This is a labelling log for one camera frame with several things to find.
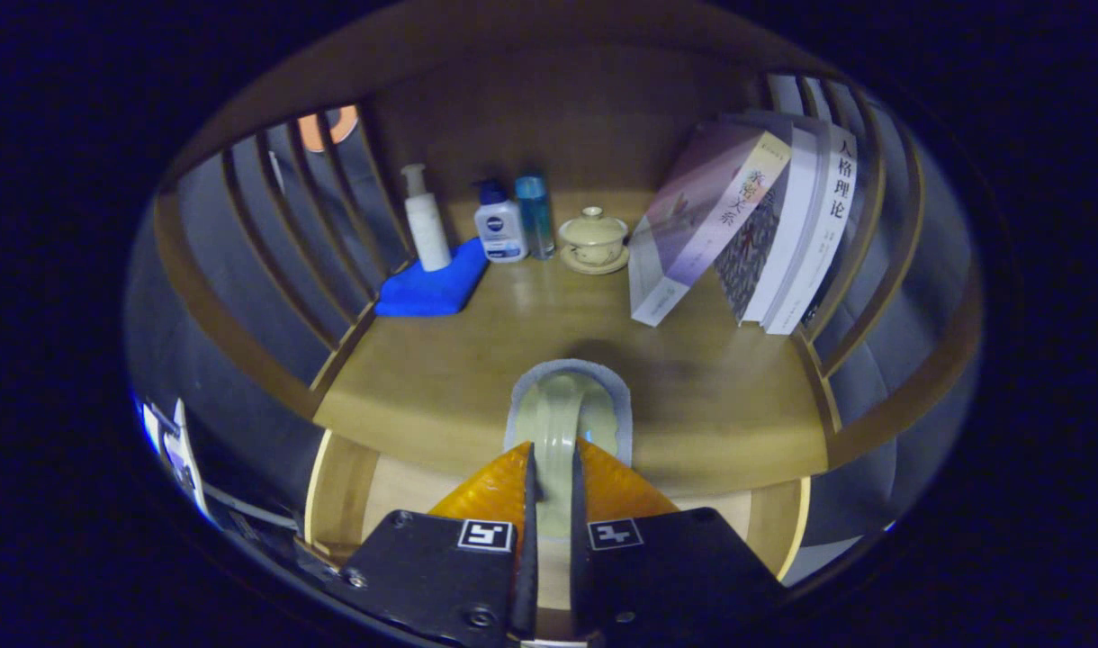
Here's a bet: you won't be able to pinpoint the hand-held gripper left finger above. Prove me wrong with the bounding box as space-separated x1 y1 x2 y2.
342 439 539 648

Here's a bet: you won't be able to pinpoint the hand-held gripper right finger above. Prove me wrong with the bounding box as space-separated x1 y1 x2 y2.
569 436 784 647

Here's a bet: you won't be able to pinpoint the pale green grey-based holder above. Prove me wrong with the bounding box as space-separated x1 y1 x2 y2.
504 358 635 541

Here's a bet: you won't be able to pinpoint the wooden countertop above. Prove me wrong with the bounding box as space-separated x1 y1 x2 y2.
310 189 829 473

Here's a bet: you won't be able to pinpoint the white stand with items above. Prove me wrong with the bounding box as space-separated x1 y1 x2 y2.
139 396 212 523

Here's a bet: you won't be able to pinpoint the brown wooden cabinet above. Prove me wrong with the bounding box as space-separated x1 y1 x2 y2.
153 0 982 469

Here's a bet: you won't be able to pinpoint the blue folded cloth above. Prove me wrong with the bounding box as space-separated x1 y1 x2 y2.
373 237 490 318

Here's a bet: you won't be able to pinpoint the white pump bottle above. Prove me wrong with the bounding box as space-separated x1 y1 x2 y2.
400 163 453 273

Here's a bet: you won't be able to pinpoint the patterned cover book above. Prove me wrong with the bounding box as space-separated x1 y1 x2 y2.
713 112 820 327

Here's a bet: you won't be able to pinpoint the beige lidded tea cup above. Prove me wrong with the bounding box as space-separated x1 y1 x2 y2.
558 206 631 276

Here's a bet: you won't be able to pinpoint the white lotion bottle blue cap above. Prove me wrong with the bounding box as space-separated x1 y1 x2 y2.
473 178 529 264

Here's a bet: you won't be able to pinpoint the purple cover book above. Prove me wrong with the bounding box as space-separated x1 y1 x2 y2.
627 120 793 328

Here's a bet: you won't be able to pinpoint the teal slim bottle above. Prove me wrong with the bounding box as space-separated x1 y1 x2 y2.
515 174 556 261

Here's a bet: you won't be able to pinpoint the white book black characters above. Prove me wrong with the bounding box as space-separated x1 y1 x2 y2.
765 112 860 337

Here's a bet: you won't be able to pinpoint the black backdrop cloth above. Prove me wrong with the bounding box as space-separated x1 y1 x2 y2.
124 76 982 577

